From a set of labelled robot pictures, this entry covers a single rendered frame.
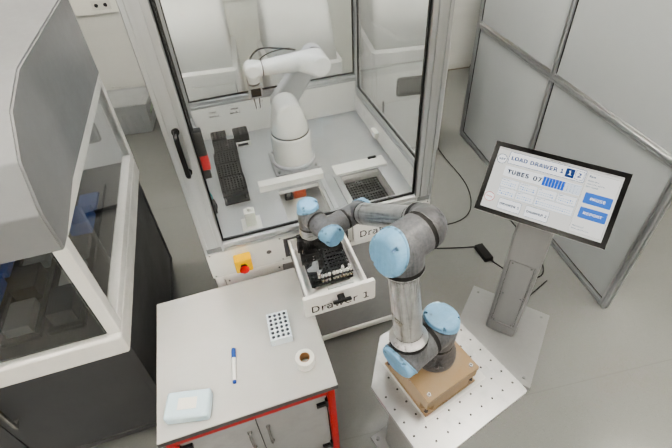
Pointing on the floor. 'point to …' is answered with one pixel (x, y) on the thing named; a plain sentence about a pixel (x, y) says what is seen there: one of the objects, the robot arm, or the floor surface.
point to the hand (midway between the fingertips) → (319, 269)
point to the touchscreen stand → (512, 307)
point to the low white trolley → (245, 369)
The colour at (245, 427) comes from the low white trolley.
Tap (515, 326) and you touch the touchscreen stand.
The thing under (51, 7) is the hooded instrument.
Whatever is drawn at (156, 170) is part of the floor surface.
